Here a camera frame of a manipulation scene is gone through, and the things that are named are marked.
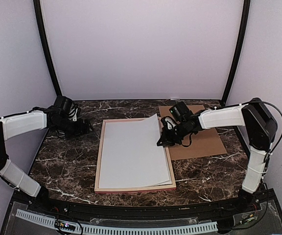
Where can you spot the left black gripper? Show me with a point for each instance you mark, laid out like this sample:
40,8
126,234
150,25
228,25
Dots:
80,130

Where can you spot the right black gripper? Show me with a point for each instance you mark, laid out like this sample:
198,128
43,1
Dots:
166,138

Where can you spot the landscape photo print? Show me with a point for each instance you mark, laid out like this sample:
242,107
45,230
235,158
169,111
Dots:
133,156

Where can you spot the brown cardboard backing board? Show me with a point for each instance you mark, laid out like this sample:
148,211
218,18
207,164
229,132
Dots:
204,143

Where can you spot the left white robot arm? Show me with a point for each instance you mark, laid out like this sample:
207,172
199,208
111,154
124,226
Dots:
20,135

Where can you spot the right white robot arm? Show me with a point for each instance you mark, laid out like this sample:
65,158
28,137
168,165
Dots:
254,115

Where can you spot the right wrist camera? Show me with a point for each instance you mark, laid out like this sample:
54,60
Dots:
177,114

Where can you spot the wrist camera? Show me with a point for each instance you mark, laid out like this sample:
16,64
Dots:
177,114
67,108

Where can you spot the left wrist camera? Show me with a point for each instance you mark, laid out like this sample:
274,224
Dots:
67,108

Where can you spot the black front rail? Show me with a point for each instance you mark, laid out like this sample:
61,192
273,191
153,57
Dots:
218,210

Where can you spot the white slotted cable duct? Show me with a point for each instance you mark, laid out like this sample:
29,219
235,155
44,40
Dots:
75,228

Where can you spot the left black corner post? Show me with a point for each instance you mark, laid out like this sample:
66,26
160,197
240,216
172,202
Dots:
45,46

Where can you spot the black corner post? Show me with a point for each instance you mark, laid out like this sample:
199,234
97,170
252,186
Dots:
238,50
45,46

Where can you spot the right black corner post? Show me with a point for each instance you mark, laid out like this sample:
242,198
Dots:
238,50

